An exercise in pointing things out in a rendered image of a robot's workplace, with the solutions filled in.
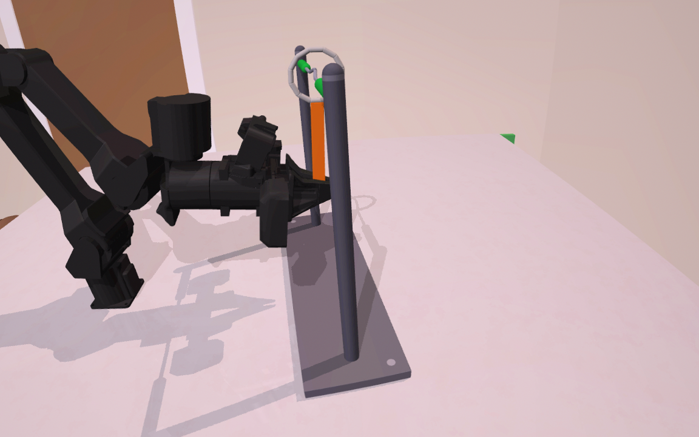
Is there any grey hoop with orange handle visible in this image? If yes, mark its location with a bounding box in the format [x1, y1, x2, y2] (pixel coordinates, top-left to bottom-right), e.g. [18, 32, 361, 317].
[288, 47, 345, 180]

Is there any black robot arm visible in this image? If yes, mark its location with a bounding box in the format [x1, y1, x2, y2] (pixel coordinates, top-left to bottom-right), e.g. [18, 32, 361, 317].
[0, 44, 278, 310]

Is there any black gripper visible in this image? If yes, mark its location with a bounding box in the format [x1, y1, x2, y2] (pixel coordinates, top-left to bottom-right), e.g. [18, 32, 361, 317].
[210, 140, 331, 248]

